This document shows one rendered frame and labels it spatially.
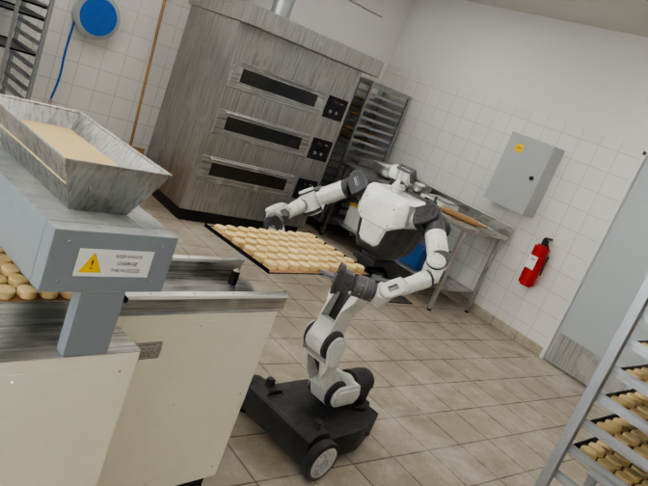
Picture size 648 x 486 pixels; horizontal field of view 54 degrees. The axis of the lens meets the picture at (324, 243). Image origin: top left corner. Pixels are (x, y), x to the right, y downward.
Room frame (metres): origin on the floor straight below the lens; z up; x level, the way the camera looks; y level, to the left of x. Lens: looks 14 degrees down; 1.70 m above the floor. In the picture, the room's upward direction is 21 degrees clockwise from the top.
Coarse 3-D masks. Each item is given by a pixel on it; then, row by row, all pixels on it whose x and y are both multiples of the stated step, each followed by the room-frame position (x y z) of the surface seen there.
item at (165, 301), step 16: (128, 304) 1.73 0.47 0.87; (144, 304) 1.77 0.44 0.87; (160, 304) 1.82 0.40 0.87; (176, 304) 1.86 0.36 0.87; (192, 304) 1.91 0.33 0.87; (208, 304) 1.96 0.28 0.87; (224, 304) 2.01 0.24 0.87; (240, 304) 2.07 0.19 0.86; (256, 304) 2.13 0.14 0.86; (272, 304) 2.19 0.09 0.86
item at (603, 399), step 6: (600, 396) 1.72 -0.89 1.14; (606, 396) 1.71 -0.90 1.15; (600, 402) 1.71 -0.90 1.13; (606, 402) 1.70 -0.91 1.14; (612, 402) 1.69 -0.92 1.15; (612, 408) 1.69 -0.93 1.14; (618, 408) 1.68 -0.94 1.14; (624, 408) 1.67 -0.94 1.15; (618, 414) 1.67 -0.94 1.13; (624, 414) 1.67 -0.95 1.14; (630, 414) 1.66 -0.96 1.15; (630, 420) 1.65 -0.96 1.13; (636, 420) 1.64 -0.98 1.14; (642, 420) 1.63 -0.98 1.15; (636, 426) 1.64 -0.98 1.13; (642, 426) 1.63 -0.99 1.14
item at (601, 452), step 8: (600, 440) 1.85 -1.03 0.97; (584, 448) 1.74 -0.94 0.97; (592, 448) 1.77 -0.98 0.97; (600, 448) 1.78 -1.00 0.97; (608, 448) 1.81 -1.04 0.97; (592, 456) 1.71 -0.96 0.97; (600, 456) 1.76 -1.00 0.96; (608, 456) 1.75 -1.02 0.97; (616, 456) 1.78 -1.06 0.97; (608, 464) 1.69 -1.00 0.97; (616, 464) 1.72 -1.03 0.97; (624, 464) 1.76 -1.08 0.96; (632, 464) 1.81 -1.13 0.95; (616, 472) 1.66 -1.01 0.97; (624, 472) 1.68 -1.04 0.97; (632, 472) 1.70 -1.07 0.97; (640, 472) 1.73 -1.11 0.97; (624, 480) 1.64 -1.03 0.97; (632, 480) 1.65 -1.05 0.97; (640, 480) 1.71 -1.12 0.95
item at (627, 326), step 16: (640, 288) 1.72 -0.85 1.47; (640, 304) 1.71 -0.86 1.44; (624, 320) 1.72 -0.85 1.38; (624, 336) 1.71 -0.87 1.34; (608, 352) 1.72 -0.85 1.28; (608, 368) 1.70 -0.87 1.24; (592, 384) 1.71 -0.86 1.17; (592, 400) 1.70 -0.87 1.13; (576, 416) 1.71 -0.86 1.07; (576, 432) 1.71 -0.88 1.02; (560, 448) 1.71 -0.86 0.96; (560, 464) 1.72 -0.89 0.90; (544, 480) 1.71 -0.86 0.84
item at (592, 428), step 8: (584, 424) 1.72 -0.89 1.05; (592, 424) 1.71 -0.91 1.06; (592, 432) 1.70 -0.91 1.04; (600, 432) 1.69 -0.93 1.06; (608, 440) 1.67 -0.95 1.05; (616, 440) 1.66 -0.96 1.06; (616, 448) 1.65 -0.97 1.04; (624, 448) 1.64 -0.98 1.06; (624, 456) 1.63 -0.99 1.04; (632, 456) 1.62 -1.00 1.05; (640, 456) 1.61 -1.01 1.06; (640, 464) 1.60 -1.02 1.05
